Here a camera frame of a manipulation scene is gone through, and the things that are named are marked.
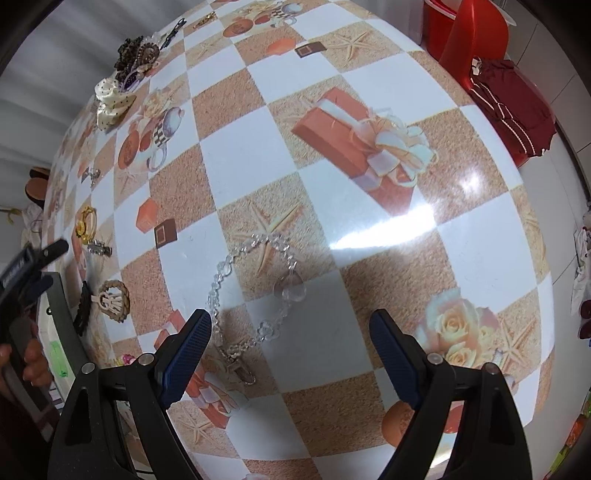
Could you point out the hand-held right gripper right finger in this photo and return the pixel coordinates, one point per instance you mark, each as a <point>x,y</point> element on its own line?
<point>397,360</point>

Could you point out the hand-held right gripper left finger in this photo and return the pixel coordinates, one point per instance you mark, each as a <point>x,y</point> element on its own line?
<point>189,350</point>

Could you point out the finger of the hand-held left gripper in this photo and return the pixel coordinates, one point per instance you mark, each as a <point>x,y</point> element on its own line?
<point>54,250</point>
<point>36,288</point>

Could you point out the grey shallow tray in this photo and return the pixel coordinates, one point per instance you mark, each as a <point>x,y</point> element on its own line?
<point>64,314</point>

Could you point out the silver rhinestone hair clip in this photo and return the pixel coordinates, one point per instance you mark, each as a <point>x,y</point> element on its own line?
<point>101,249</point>

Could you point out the black scalloped snap clip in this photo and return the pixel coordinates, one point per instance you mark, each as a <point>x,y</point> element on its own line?
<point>85,304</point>

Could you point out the person's left forearm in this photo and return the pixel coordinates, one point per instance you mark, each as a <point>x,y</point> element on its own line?
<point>18,429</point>

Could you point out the person's left hand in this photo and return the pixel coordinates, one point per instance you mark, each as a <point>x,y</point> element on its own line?
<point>34,364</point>

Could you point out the brown hanging item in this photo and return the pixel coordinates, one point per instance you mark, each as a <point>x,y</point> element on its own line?
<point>37,187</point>

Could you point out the small silver hair clip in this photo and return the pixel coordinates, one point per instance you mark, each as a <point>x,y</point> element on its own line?
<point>94,175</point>

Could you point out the cream polka dot scrunchie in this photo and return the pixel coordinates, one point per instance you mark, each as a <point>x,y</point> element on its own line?
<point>111,104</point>

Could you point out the white hanging cloth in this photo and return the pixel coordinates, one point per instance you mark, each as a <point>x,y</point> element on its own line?
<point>581,277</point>

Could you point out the checkered printed tablecloth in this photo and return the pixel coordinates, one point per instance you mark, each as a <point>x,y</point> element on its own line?
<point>231,138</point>

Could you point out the brown lace scrunchie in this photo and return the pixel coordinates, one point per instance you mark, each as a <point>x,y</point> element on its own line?
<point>136,55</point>

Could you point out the black hair clip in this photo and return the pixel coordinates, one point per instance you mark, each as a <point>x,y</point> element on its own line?
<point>173,33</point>

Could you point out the gold hair clip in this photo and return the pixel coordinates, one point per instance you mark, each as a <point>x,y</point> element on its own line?
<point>204,21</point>

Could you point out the dark red garment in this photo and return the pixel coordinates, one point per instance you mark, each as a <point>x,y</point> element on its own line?
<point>512,106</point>

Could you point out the red plastic chair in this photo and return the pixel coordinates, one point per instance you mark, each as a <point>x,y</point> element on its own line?
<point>471,32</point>

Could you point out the red plastic basin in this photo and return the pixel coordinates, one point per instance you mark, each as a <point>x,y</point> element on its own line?
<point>434,23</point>

